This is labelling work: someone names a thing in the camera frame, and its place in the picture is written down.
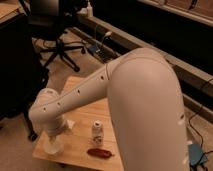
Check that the dark red sausage toy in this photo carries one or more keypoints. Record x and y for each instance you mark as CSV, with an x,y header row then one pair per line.
x,y
100,153

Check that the small clear bottle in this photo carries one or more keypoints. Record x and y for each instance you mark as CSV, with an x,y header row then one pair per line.
x,y
97,133

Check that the white ceramic cup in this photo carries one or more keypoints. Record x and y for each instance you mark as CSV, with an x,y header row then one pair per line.
x,y
52,148

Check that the white square sponge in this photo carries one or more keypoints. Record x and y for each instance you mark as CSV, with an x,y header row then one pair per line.
x,y
70,125

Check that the blue box on floor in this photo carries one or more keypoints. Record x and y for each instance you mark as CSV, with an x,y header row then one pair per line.
x,y
196,155

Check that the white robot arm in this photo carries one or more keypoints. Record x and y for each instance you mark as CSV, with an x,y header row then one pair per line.
x,y
146,106

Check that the wooden table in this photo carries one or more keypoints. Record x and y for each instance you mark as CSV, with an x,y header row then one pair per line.
x,y
77,141

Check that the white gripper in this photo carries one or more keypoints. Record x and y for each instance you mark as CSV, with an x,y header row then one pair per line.
x,y
54,137

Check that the white spray bottle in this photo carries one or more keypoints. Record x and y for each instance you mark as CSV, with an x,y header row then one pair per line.
x,y
89,9

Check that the black office chair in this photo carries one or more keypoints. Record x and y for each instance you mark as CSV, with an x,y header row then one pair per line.
x,y
48,19

